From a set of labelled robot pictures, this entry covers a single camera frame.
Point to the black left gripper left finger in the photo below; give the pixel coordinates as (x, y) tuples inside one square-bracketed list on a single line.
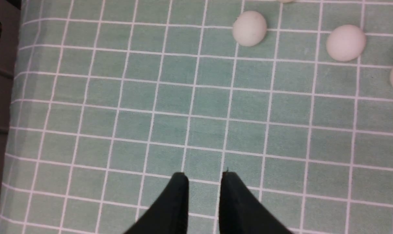
[(169, 213)]

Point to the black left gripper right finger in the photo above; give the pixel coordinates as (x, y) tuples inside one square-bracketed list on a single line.
[(240, 212)]

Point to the green checkered tablecloth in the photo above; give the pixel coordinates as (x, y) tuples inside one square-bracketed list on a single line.
[(111, 97)]

